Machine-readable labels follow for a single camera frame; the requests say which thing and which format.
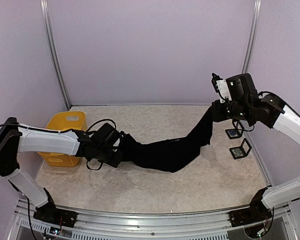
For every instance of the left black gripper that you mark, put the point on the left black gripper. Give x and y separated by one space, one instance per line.
116 161

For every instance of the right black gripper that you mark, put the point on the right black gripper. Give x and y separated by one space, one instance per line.
218 115

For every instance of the black t-shirt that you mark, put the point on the black t-shirt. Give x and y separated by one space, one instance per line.
170 155

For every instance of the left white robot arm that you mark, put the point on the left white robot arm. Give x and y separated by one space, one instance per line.
15 138

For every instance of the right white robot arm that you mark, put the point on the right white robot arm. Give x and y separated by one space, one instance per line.
276 114

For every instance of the far black brooch box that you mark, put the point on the far black brooch box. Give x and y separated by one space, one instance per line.
236 132

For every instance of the black brooch box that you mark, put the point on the black brooch box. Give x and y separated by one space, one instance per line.
241 151
236 132

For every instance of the near black brooch box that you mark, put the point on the near black brooch box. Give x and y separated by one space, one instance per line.
241 151

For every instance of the yellow plastic basket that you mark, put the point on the yellow plastic basket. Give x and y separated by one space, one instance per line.
63 121

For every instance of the front aluminium rail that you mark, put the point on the front aluminium rail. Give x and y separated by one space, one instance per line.
203 225

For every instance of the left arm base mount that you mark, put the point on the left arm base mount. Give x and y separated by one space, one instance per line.
56 216

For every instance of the right aluminium frame post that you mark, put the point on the right aluminium frame post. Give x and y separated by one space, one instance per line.
252 35

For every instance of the aluminium frame post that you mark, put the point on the aluminium frame post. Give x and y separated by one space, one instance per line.
44 5
252 35

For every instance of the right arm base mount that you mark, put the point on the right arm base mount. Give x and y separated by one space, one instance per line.
248 216

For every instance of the left aluminium frame post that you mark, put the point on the left aluminium frame post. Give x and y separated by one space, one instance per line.
44 5

